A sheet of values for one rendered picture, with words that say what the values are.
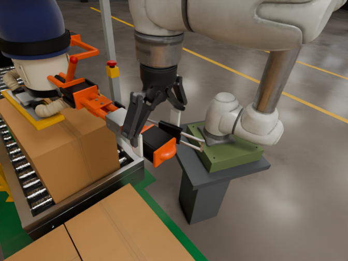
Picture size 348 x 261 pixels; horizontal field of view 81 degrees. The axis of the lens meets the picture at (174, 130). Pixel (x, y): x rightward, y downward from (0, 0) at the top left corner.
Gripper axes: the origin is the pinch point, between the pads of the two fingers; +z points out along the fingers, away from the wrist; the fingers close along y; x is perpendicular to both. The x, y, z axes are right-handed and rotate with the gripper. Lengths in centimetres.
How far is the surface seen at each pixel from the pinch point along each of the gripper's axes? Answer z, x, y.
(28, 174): 73, -90, 22
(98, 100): -1.2, -23.9, 1.2
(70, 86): -1.5, -37.3, 2.8
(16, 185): 68, -80, 30
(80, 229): 73, -35, 19
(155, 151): -2.0, 4.5, 5.3
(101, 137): 39, -51, -11
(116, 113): -1.3, -14.7, 1.5
